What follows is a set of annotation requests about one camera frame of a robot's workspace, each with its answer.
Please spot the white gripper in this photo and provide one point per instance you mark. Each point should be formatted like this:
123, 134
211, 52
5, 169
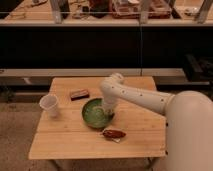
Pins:
109, 104

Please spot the green ceramic bowl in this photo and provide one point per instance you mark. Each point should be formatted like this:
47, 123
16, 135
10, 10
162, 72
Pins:
93, 114

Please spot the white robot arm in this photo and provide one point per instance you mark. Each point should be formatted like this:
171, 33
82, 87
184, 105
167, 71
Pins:
189, 117

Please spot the brown rectangular block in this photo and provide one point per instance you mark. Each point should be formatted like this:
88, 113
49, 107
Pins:
80, 94

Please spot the red chili pepper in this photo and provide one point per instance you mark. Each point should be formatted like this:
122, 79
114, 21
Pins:
114, 135

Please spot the white paper cup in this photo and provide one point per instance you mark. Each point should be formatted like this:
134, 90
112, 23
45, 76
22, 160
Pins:
49, 103

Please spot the red tray on shelf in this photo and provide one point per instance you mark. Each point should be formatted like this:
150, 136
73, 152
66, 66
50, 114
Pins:
158, 9

